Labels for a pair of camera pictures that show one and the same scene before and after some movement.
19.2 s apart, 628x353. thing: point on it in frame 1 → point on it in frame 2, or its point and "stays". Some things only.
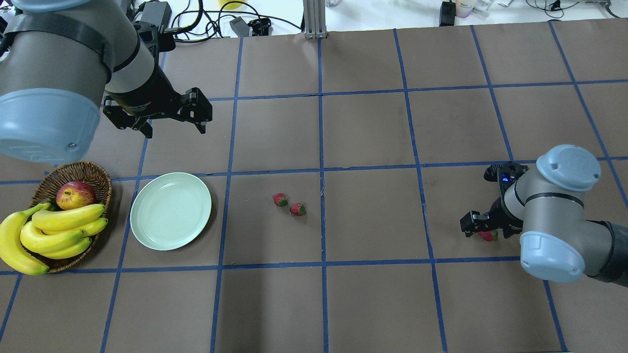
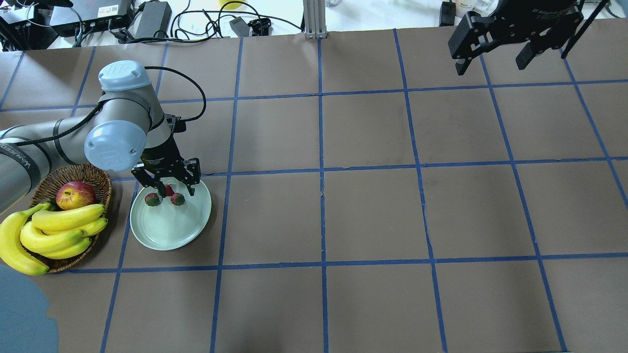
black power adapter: x=447 y=13 stays
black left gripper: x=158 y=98 → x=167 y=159
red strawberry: x=489 y=235 → x=169 y=191
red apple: x=75 y=194 stays
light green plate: x=170 y=210 stays
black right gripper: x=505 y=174 → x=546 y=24
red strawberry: x=299 y=209 → x=177 y=199
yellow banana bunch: x=55 y=235 stays
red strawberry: x=280 y=199 → x=151 y=199
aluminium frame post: x=314 y=19 stays
